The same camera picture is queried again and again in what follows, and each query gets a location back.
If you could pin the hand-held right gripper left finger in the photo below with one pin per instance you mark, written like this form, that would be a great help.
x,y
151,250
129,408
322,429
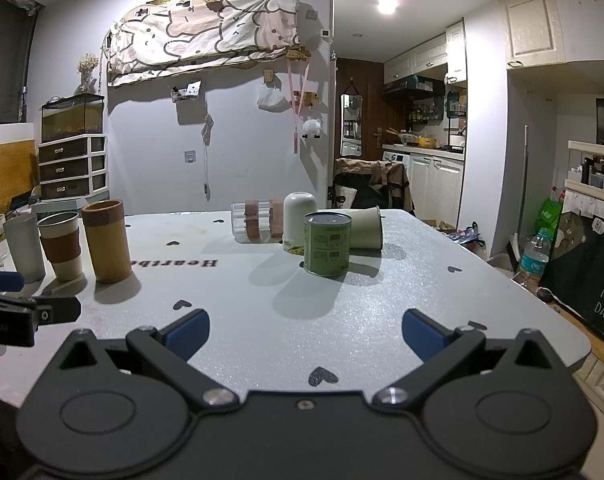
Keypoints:
x,y
189,334

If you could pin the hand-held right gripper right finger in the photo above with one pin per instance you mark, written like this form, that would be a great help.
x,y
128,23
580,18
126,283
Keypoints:
x,y
422,334

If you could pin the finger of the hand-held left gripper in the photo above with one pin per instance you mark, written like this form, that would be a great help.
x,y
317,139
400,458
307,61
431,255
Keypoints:
x,y
56,310
1,280

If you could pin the grey cup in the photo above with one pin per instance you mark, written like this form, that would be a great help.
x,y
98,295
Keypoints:
x,y
24,247

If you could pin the white cup brown sleeve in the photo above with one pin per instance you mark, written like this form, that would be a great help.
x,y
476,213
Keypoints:
x,y
61,246

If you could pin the tan bamboo cup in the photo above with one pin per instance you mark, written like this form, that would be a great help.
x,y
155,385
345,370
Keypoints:
x,y
106,240

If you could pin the sage green cup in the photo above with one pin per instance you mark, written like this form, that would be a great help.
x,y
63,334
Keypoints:
x,y
367,228

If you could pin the green tin cup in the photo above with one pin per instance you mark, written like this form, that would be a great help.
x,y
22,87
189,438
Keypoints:
x,y
327,250

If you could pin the clear cup with wooden bands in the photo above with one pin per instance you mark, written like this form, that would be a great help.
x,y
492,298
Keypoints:
x,y
256,222

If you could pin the wooden board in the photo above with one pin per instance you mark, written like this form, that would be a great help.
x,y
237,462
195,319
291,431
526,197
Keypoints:
x,y
6,175

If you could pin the white plastic drawer unit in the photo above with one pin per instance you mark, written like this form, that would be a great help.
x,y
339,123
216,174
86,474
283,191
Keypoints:
x,y
71,167

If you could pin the clear water bottle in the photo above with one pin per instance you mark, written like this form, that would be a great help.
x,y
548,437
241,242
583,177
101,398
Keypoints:
x,y
534,260

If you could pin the white kitchen base cabinet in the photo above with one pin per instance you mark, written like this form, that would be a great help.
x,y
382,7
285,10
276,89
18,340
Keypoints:
x,y
437,182

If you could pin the chair with brown jacket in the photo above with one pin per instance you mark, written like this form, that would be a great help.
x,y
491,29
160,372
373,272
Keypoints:
x,y
372,182

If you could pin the green shopping bag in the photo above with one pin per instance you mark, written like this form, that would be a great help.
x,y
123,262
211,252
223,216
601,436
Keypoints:
x,y
549,216

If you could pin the glass fish tank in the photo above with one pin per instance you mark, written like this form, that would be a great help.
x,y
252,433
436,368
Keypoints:
x,y
72,119

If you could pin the black printed poster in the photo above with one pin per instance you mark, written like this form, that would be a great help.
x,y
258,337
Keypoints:
x,y
587,272

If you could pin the white washing machine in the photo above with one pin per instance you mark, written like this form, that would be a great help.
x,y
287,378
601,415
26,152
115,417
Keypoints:
x,y
397,157

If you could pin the dried flower bouquet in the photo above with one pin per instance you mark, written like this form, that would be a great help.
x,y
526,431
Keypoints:
x,y
87,71

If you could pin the brown wooden door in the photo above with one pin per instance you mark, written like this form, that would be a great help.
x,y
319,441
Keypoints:
x,y
372,110

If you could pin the white plush sheep toy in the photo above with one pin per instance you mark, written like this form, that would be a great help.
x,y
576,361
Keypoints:
x,y
312,128

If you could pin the white storage rack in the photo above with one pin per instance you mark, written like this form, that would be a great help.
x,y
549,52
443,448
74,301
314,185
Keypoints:
x,y
594,170

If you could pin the black range hood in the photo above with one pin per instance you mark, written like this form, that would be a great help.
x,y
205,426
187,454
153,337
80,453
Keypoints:
x,y
412,86

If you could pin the pink ribbon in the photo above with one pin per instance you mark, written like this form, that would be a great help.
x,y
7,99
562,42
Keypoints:
x,y
297,110

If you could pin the white plastic bag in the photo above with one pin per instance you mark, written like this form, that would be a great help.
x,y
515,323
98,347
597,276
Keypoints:
x,y
271,98

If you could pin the printed pink blanket bundle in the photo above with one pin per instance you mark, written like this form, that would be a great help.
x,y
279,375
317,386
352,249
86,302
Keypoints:
x,y
206,27

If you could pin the round ceiling lamp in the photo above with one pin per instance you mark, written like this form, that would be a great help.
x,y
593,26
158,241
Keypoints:
x,y
387,4

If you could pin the white wall socket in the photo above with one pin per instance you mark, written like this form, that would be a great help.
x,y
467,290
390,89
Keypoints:
x,y
189,156

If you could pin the wall mirror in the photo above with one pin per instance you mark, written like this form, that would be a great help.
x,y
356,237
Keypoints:
x,y
352,125

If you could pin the clear wall organizer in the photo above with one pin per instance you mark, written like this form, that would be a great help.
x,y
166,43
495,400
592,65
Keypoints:
x,y
186,92

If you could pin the white wall cabinet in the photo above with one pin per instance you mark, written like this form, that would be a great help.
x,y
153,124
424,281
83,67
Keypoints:
x,y
532,25

